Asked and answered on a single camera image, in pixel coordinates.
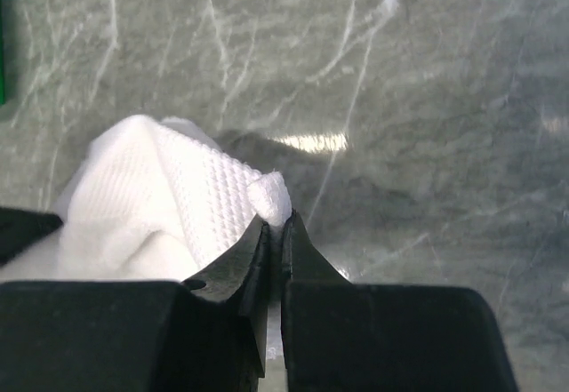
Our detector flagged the green plastic tray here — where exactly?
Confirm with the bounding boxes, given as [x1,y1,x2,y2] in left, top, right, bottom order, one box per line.
[0,0,8,106]

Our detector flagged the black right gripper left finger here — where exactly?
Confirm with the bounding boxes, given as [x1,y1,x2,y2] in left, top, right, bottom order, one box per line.
[184,218,270,391]

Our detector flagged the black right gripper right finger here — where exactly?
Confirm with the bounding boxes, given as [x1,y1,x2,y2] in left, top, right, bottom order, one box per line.
[281,214,517,391]

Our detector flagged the large white waffle towel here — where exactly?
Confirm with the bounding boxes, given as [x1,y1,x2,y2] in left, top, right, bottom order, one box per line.
[1,115,292,281]

